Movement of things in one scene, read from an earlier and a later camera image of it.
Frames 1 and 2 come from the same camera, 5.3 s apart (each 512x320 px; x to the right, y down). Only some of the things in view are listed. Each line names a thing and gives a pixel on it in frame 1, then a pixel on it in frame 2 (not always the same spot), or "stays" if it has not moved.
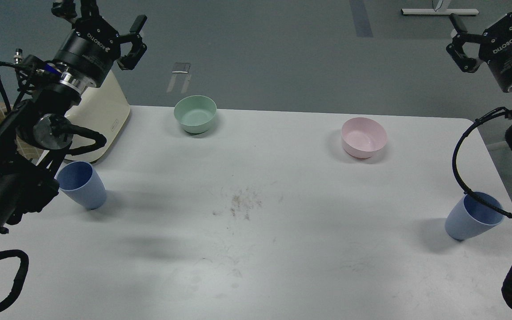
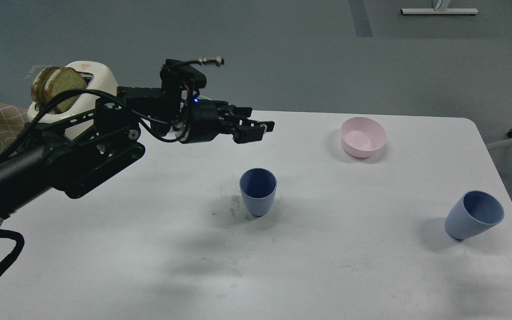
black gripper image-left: x=91 y=47 -> x=210 y=118
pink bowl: x=361 y=137 stays
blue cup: x=78 y=180 -> x=258 y=186
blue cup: x=468 y=217 stays
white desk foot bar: x=439 y=11 stays
